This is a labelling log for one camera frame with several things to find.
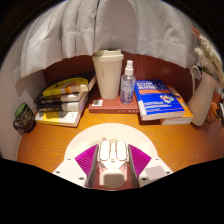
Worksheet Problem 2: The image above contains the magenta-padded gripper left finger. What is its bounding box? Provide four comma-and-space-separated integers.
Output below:
52, 143, 100, 188

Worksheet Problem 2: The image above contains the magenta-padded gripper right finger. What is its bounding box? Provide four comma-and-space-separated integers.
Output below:
127, 143, 174, 188

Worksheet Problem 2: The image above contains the white computer mouse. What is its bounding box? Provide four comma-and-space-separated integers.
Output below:
96, 139, 130, 190

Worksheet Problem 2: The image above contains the white pink cartoon mouse pad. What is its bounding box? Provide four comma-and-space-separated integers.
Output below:
63, 122, 159, 191

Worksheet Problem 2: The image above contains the orange book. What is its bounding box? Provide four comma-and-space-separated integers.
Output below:
159, 84, 195, 126

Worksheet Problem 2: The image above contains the black spine book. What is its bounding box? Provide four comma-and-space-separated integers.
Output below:
35, 96, 89, 113
33, 90, 88, 106

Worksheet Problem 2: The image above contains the dark mug with green inside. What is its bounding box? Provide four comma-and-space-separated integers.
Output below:
12, 102, 37, 134

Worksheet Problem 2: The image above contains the blue book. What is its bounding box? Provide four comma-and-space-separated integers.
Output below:
133, 78, 186, 122

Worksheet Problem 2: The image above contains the red-brown book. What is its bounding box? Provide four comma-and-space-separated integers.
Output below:
88, 89, 140, 115

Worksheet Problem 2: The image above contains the yellow black cover book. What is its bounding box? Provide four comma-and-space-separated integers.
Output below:
41, 70, 98, 98

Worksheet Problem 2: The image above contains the clear spray bottle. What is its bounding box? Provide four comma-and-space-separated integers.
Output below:
119, 59, 137, 106

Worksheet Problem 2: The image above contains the cream pitcher vase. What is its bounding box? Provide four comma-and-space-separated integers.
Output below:
186, 64, 219, 128

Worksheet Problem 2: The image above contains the cream tumbler cup with lid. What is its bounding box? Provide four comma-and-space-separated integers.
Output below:
91, 48, 125, 101

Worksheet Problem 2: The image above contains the white curtain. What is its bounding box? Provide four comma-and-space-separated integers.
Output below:
12, 0, 201, 79

